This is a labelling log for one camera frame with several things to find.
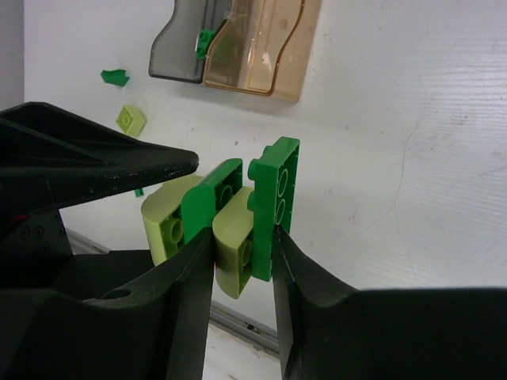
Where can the orange transparent container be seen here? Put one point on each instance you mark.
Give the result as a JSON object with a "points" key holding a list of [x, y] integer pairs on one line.
{"points": [[263, 48]]}

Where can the tiny dark green lego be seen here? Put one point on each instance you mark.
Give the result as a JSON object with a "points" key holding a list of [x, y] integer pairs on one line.
{"points": [[117, 77]]}

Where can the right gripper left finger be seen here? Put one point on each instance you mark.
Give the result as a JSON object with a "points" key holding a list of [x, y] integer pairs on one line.
{"points": [[47, 333]]}

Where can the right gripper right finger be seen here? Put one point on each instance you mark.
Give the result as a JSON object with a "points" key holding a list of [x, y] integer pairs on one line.
{"points": [[328, 329]]}

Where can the small dark green lego piece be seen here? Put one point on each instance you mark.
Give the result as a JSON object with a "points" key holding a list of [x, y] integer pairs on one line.
{"points": [[204, 39]]}

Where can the green and lime lego stack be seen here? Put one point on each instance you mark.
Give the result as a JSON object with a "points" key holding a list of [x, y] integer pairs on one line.
{"points": [[242, 205]]}

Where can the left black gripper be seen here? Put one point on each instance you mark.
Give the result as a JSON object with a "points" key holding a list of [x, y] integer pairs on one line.
{"points": [[52, 159]]}

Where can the lime lego brick left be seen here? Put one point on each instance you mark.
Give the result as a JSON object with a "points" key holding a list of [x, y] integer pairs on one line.
{"points": [[131, 120]]}

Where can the aluminium rail front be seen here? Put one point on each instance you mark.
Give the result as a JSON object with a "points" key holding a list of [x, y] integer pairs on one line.
{"points": [[192, 271]]}

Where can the grey transparent container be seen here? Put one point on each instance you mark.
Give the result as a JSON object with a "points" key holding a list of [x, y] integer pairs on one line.
{"points": [[173, 52]]}

